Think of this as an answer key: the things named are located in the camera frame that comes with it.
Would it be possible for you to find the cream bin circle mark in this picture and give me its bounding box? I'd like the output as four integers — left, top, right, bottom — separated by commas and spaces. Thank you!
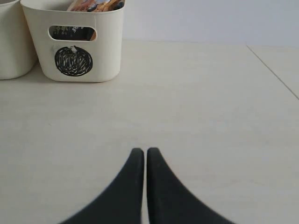
20, 0, 124, 83

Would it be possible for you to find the orange noodle bag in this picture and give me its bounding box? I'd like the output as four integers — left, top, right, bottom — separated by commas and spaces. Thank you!
50, 0, 126, 41

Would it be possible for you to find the cream bin square mark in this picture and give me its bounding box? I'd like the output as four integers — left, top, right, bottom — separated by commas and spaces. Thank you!
0, 0, 37, 80

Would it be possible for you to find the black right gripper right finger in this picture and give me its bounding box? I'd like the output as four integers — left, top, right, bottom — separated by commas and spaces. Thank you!
146, 147, 232, 224

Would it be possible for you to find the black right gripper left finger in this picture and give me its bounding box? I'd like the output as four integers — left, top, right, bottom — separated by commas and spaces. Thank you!
62, 148, 144, 224

